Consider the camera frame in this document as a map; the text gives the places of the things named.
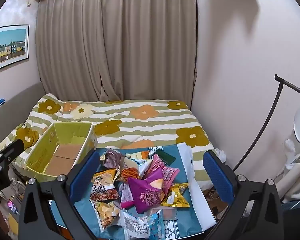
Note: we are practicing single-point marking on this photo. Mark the white cloth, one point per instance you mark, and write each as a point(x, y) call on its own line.
point(290, 152)

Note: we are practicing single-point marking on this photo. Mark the brown cardboard box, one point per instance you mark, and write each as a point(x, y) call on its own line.
point(215, 208)

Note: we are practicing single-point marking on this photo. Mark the floral striped blanket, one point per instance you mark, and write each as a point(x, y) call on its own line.
point(150, 127)

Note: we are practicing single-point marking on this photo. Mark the light blue snack packet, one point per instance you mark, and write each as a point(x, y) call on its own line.
point(156, 226)

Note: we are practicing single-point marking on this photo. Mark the white sheet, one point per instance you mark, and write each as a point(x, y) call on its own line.
point(202, 210)

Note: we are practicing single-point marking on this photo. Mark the orange sticks snack bag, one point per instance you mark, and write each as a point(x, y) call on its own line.
point(128, 173)

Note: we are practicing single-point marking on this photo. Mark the dark green packet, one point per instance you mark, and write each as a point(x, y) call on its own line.
point(166, 156)

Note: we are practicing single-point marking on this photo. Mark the small pink white packet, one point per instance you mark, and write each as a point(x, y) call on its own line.
point(126, 196)

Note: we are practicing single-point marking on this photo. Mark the cream orange snack bag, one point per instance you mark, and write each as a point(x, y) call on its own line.
point(130, 163)

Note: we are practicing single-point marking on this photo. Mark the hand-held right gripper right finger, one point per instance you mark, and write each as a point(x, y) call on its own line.
point(218, 177)

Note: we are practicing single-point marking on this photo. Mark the framed wall poster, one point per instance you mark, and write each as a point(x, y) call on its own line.
point(7, 47)

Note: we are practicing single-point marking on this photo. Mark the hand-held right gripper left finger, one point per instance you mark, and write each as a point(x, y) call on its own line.
point(82, 177)

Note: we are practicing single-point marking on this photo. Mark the pink striped snack bag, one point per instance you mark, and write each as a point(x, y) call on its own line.
point(170, 173)

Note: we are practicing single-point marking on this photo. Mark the small blue object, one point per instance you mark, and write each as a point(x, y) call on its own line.
point(0, 102)

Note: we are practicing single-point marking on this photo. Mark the white blue print packet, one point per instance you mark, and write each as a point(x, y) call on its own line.
point(143, 166)

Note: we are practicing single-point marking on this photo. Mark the black curved stand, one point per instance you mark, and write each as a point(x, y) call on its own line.
point(270, 120)

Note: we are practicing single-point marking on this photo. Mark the yellow chip bag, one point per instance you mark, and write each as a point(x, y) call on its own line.
point(105, 212)

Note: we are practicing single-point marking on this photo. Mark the teal patterned cloth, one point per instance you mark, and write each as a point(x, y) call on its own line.
point(190, 217)

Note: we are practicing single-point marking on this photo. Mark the white crinkled snack packet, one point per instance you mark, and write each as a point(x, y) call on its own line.
point(135, 223)

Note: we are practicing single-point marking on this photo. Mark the green cardboard box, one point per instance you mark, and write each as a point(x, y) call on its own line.
point(40, 152)

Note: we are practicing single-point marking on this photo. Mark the beige curtain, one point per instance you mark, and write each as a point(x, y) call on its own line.
point(115, 42)

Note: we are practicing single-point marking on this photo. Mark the brown purple snack bag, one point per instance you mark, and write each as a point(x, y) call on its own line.
point(112, 158)

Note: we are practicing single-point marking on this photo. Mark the phone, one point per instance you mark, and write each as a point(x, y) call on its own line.
point(12, 205)

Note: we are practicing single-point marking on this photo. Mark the gold snack packet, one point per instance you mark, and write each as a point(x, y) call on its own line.
point(176, 196)

